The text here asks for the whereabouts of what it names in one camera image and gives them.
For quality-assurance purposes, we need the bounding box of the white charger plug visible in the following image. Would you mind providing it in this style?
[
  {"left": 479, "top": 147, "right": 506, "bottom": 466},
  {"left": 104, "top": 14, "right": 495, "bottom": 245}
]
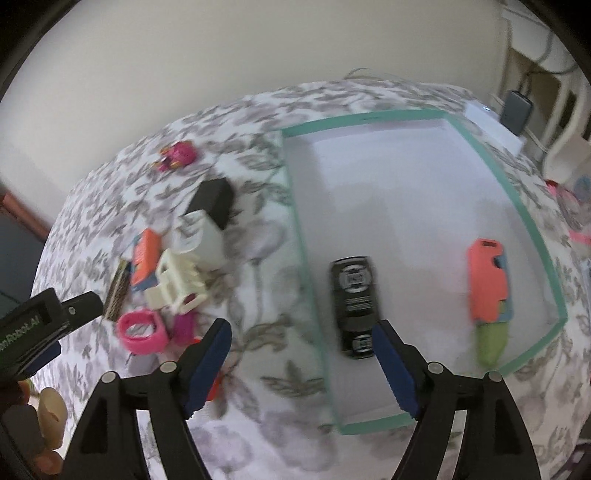
[{"left": 172, "top": 210, "right": 227, "bottom": 271}]

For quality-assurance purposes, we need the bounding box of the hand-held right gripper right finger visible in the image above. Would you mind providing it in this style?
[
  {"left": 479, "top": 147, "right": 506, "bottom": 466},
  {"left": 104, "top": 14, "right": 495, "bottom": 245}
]
[{"left": 372, "top": 319, "right": 543, "bottom": 480}]

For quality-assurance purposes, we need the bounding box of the pink plastic item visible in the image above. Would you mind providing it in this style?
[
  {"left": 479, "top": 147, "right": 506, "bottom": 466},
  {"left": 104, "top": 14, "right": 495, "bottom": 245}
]
[{"left": 547, "top": 178, "right": 591, "bottom": 247}]

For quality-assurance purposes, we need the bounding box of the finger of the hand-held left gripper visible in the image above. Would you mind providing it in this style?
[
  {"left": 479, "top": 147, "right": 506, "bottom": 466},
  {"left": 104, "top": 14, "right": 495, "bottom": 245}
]
[
  {"left": 62, "top": 292, "right": 105, "bottom": 330},
  {"left": 14, "top": 342, "right": 64, "bottom": 377}
]

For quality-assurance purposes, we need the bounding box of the cream hair claw clip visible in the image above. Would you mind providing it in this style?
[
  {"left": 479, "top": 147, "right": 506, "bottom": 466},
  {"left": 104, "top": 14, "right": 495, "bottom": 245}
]
[{"left": 144, "top": 249, "right": 208, "bottom": 315}]

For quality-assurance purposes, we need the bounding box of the grey floral blanket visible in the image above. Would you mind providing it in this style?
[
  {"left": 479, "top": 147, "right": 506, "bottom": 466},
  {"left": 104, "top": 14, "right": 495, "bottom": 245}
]
[{"left": 34, "top": 78, "right": 591, "bottom": 480}]

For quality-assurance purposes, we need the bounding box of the magenta plastic item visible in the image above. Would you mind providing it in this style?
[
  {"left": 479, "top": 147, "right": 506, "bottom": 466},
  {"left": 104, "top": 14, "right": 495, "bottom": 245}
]
[{"left": 173, "top": 311, "right": 199, "bottom": 344}]

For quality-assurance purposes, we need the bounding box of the white wooden furniture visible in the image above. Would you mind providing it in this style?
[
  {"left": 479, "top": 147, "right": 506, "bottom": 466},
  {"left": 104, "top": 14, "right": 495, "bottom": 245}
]
[{"left": 501, "top": 28, "right": 591, "bottom": 171}]

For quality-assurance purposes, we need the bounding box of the white cardboard box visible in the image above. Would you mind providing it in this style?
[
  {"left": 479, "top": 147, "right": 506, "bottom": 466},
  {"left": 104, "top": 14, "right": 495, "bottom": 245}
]
[{"left": 464, "top": 102, "right": 525, "bottom": 153}]

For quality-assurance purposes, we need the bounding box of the white box with teal rim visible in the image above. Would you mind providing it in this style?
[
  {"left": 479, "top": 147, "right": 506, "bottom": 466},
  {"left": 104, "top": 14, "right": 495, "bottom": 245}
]
[{"left": 281, "top": 108, "right": 570, "bottom": 437}]

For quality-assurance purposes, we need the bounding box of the red plastic item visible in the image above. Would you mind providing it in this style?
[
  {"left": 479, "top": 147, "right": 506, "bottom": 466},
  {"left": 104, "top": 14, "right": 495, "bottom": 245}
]
[{"left": 191, "top": 337, "right": 226, "bottom": 402}]

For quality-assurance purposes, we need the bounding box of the orange and blue toy knife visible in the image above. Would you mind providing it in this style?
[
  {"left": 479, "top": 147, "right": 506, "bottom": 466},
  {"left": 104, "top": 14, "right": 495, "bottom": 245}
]
[{"left": 130, "top": 229, "right": 163, "bottom": 294}]

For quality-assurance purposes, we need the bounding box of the pink toy figure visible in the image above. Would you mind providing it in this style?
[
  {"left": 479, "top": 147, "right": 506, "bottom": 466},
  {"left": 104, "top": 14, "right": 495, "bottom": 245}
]
[{"left": 154, "top": 141, "right": 197, "bottom": 174}]

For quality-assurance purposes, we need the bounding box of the orange toy knife green blade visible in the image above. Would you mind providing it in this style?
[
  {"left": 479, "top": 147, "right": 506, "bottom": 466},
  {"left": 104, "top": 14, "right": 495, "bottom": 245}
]
[{"left": 466, "top": 237, "right": 513, "bottom": 367}]

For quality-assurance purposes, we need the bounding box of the black power adapter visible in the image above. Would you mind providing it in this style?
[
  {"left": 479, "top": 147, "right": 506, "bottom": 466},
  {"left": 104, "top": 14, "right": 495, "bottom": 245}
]
[{"left": 190, "top": 178, "right": 236, "bottom": 229}]

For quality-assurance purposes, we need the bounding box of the person's left hand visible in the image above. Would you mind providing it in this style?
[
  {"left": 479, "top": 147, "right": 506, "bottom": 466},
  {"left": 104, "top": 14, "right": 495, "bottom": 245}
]
[{"left": 0, "top": 378, "right": 64, "bottom": 478}]

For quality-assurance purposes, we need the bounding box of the grey power brick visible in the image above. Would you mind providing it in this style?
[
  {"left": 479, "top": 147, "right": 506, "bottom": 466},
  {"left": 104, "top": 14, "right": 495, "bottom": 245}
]
[{"left": 501, "top": 90, "right": 534, "bottom": 136}]

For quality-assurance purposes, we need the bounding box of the beige hair clip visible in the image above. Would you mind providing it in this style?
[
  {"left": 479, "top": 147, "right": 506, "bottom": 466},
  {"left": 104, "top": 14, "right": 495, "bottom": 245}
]
[{"left": 38, "top": 387, "right": 68, "bottom": 450}]

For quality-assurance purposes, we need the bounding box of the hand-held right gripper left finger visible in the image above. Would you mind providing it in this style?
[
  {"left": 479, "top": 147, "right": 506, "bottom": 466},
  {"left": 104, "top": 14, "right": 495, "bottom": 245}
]
[{"left": 65, "top": 318, "right": 234, "bottom": 480}]

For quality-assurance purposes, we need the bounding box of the pink plastic ring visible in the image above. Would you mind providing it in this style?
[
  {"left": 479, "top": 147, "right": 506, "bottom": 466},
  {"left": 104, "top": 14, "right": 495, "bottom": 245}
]
[{"left": 116, "top": 310, "right": 168, "bottom": 355}]

